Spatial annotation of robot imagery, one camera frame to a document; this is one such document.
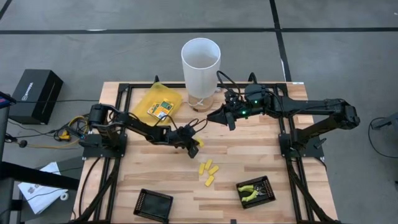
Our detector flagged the grey floor device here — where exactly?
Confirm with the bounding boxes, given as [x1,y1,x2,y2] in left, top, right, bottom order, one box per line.
[370,111,398,131]

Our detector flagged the green handled pliers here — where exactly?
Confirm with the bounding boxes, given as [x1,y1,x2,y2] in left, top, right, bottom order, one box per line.
[237,184,266,203]

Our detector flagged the white paper sheet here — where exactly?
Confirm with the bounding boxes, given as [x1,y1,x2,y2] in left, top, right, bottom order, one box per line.
[17,161,68,215]

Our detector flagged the white lamp cord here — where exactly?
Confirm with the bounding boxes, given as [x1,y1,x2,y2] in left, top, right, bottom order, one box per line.
[182,98,205,108]

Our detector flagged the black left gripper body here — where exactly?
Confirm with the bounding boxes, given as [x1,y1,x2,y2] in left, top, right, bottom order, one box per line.
[178,124,200,159]

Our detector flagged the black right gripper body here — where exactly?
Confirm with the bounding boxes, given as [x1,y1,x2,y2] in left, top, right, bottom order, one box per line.
[226,99,251,131]

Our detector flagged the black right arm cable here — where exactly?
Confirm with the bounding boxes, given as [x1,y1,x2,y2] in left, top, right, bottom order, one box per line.
[216,70,246,94]

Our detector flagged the black perforated plastic tray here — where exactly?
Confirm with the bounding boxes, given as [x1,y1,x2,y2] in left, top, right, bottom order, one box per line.
[235,175,277,210]
[133,188,174,223]

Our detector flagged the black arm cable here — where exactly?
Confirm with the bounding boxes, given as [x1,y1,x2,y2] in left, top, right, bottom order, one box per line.
[154,114,209,134]
[216,70,246,94]

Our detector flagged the black cardboard box white logo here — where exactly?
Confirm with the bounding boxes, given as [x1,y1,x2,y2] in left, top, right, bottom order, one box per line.
[8,68,64,126]

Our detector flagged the yellow cable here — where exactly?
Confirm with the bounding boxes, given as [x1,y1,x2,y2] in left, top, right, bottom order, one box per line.
[27,114,91,149]

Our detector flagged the black furniture bar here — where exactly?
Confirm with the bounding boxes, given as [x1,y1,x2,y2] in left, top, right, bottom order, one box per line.
[0,161,80,191]

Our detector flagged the black looped floor cable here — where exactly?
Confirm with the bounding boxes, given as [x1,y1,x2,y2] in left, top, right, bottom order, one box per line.
[368,116,398,159]

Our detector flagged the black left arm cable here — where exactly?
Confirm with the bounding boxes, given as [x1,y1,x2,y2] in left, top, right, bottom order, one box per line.
[154,114,209,134]

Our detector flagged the yellow green crayon box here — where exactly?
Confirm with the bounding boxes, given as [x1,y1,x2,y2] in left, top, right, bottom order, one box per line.
[147,101,161,116]
[153,98,175,122]

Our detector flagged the yellow translucent plastic bin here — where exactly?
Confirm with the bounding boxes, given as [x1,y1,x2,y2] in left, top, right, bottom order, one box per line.
[129,82,183,135]

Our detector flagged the black aluminium table frame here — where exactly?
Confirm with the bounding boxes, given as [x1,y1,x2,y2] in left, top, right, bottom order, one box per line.
[70,72,343,224]

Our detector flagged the black device red blue screen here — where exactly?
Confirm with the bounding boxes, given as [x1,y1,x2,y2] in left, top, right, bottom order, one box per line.
[0,91,17,110]

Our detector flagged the white shade wooden lamp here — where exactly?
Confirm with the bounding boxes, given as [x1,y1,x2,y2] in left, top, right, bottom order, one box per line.
[180,37,222,113]

